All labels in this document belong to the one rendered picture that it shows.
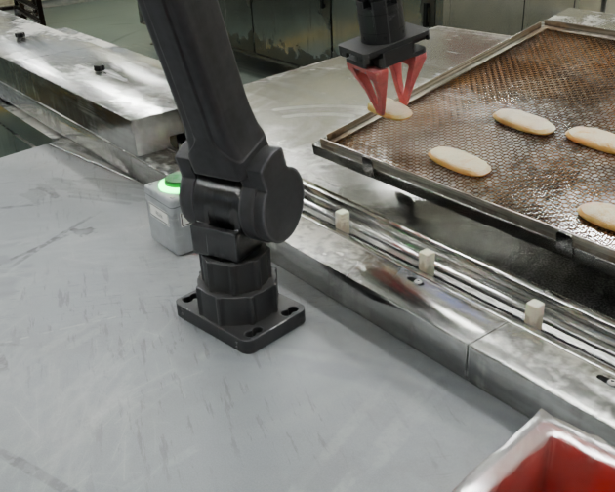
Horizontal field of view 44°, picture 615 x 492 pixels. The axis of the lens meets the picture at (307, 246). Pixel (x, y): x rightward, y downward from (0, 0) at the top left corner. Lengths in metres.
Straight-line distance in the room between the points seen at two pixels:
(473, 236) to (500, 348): 0.30
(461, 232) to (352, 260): 0.20
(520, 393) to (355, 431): 0.14
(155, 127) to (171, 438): 0.61
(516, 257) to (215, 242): 0.37
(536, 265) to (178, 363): 0.43
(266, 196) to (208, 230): 0.07
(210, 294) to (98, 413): 0.16
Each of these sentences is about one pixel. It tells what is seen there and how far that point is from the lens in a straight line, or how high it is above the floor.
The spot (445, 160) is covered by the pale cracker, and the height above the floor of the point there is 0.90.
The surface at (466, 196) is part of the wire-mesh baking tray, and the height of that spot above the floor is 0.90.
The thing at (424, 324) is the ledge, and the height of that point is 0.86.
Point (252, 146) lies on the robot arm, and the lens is 0.72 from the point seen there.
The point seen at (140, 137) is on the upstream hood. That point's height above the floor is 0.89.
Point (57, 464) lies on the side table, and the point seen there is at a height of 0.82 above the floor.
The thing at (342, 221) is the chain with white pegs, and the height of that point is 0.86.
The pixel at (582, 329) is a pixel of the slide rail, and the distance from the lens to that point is 0.76.
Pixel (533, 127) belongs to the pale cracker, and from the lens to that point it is 1.04.
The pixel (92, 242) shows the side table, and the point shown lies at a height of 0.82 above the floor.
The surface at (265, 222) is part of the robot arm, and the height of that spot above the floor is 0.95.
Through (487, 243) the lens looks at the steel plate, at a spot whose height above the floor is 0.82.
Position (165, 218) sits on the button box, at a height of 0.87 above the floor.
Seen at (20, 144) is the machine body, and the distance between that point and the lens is 1.71.
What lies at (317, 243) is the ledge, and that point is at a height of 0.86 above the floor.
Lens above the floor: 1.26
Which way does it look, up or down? 27 degrees down
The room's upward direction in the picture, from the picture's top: 3 degrees counter-clockwise
